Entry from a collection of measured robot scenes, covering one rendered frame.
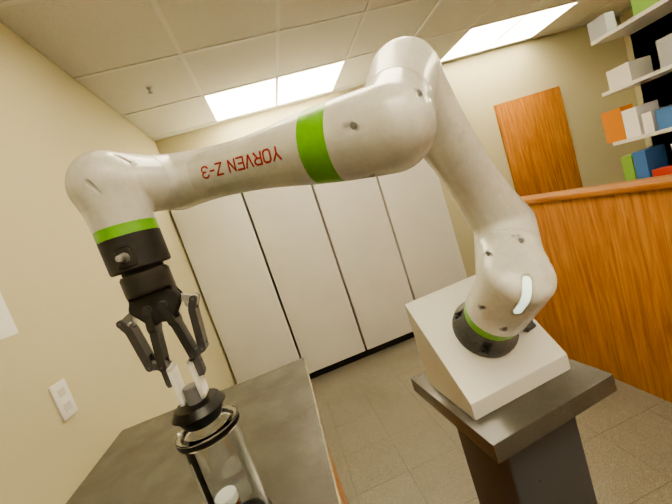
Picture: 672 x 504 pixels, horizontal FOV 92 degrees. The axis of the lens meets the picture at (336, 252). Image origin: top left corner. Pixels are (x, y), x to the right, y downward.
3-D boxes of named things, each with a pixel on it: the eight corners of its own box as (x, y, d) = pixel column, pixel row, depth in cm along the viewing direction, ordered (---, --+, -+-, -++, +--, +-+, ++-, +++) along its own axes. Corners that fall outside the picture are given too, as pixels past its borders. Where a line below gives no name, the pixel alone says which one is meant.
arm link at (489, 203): (541, 214, 78) (419, 5, 53) (554, 267, 68) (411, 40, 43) (486, 232, 86) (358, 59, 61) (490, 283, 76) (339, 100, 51)
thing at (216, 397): (168, 447, 52) (152, 410, 51) (185, 414, 61) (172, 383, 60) (225, 424, 53) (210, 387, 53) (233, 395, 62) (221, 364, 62)
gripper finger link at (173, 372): (170, 368, 54) (165, 369, 54) (184, 406, 55) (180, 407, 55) (175, 361, 57) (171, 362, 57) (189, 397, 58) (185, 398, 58)
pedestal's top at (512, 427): (503, 345, 100) (499, 333, 100) (617, 390, 70) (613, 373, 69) (414, 390, 93) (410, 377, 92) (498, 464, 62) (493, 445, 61)
